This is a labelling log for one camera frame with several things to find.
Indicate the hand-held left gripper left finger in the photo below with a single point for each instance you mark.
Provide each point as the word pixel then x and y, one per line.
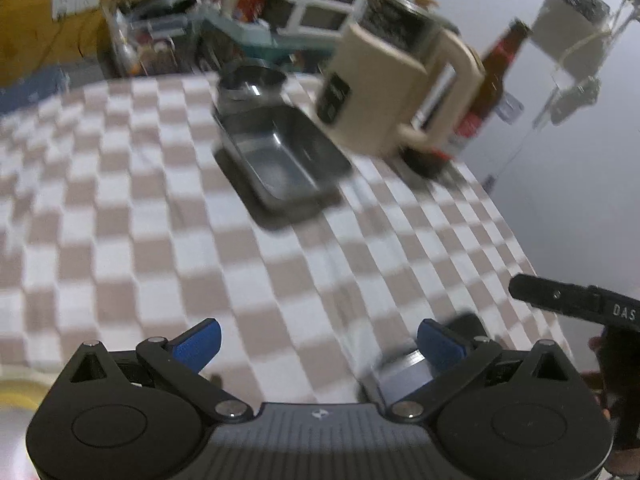
pixel 197 345

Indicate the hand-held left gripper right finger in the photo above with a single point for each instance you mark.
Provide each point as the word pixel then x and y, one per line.
pixel 442 345

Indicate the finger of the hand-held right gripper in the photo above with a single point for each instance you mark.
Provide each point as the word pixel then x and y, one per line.
pixel 555 295

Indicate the round steel bowl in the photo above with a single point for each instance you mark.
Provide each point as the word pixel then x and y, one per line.
pixel 250 82

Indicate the person's right hand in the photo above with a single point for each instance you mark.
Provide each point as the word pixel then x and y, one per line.
pixel 595 382

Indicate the checkered tablecloth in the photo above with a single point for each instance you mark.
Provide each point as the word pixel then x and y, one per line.
pixel 150 240

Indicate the dark hanging object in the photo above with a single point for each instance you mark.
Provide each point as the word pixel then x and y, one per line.
pixel 575 97

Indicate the brown beer bottle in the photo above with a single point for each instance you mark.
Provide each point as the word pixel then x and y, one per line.
pixel 492 85

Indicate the cream electric kettle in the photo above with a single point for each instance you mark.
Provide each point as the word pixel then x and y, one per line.
pixel 370 90

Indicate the blue cloth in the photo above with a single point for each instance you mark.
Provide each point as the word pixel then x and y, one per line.
pixel 30 90

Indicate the clear lidded storage box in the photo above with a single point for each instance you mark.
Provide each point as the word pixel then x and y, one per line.
pixel 260 35

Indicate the white wall plate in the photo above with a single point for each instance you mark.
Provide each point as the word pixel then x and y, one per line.
pixel 511 107

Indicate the clear wall organizer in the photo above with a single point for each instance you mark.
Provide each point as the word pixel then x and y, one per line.
pixel 570 0

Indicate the white wall socket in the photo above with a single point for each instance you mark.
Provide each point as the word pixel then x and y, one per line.
pixel 75 4

